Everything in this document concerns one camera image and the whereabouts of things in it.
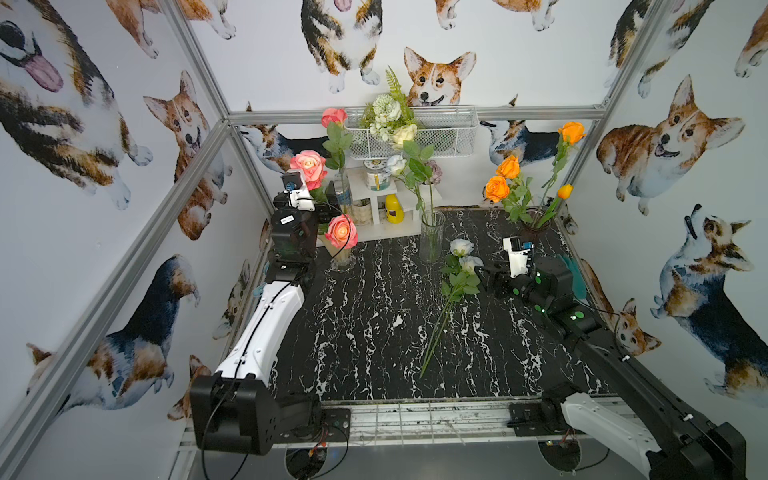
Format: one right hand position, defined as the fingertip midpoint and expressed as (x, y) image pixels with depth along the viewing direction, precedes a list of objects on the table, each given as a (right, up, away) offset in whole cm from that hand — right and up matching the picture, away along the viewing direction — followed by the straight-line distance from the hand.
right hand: (494, 257), depth 76 cm
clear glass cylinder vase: (-14, +8, +20) cm, 26 cm away
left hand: (-46, +19, -5) cm, 50 cm away
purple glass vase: (+18, +10, +17) cm, 27 cm away
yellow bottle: (-27, +15, +34) cm, 46 cm away
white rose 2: (-4, -9, +24) cm, 26 cm away
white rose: (-20, +23, +12) cm, 33 cm away
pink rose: (-37, +6, -9) cm, 38 cm away
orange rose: (+7, +24, +8) cm, 26 cm away
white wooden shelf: (-31, +14, +40) cm, 53 cm away
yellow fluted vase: (-44, -2, +24) cm, 51 cm away
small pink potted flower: (-12, +27, +23) cm, 37 cm away
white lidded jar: (-31, +24, +16) cm, 42 cm away
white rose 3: (-1, -4, +24) cm, 24 cm away
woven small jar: (-39, +14, +37) cm, 56 cm away
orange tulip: (+22, +17, +8) cm, 29 cm away
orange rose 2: (+10, +15, +11) cm, 21 cm away
